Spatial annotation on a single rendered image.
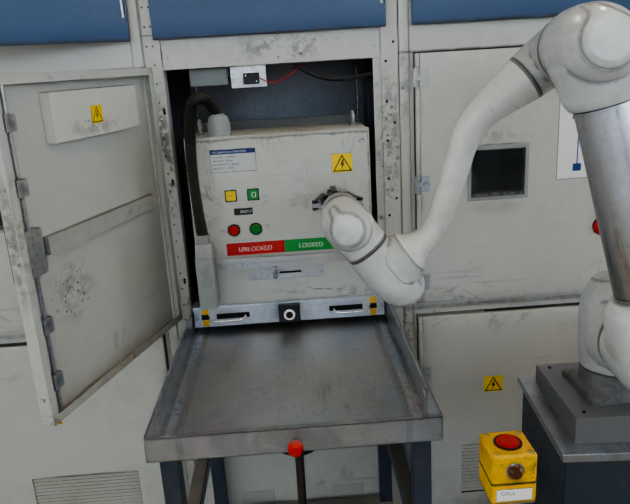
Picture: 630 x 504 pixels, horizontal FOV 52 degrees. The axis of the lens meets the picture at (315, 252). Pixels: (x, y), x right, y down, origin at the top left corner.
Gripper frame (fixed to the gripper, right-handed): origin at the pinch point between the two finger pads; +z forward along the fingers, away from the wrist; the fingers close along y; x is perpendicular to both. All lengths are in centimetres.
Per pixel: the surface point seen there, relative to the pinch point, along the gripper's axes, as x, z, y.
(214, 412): -38, -42, -31
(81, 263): -9, -20, -62
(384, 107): 20.5, 16.9, 16.8
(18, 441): -76, 15, -103
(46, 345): -22, -36, -67
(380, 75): 29.3, 17.3, 16.0
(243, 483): -99, 17, -34
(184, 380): -38, -27, -40
